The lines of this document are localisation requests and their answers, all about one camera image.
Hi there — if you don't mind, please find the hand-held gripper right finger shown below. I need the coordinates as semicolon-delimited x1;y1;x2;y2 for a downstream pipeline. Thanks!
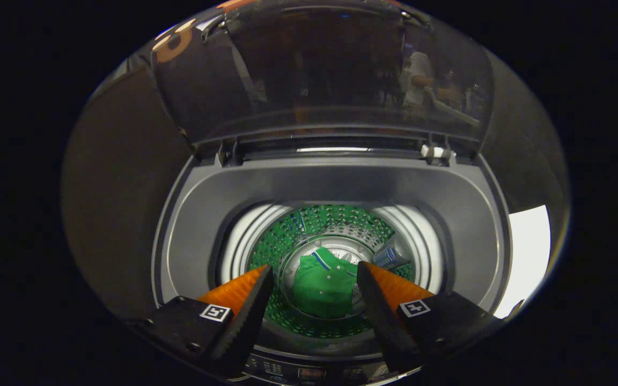
356;261;505;373

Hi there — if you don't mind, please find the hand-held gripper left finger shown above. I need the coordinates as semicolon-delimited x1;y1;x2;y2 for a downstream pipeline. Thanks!
127;264;275;378

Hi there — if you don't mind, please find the green polo shirt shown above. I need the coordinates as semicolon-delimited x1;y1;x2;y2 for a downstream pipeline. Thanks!
292;247;362;320

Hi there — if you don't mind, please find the grey washing machine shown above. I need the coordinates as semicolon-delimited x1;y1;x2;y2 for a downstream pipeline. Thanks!
151;137;513;386

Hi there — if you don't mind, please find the dark transparent washing machine lid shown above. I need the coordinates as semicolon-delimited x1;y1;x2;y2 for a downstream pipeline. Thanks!
151;0;495;161

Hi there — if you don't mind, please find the white table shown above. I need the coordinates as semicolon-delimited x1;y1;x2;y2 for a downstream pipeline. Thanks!
494;205;551;320

